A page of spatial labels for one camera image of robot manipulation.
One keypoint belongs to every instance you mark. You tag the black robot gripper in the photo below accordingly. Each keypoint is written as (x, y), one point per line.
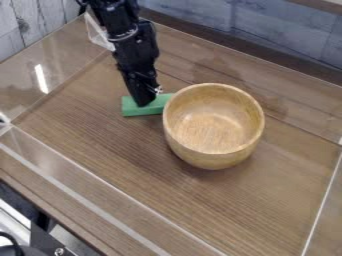
(136, 52)

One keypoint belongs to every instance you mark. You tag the green rectangular block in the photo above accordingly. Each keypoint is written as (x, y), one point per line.
(130, 108)

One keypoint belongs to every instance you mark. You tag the round wooden bowl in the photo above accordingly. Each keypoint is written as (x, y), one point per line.
(214, 123)

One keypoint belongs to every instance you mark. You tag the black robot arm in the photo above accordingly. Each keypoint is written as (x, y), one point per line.
(115, 9)

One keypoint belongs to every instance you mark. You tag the clear acrylic corner bracket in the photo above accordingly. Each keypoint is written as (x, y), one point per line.
(96, 33)

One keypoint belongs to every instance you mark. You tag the clear acrylic tray wall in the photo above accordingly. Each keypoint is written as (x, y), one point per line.
(108, 174)

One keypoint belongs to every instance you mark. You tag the black metal bracket with bolt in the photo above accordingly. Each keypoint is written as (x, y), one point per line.
(43, 241)

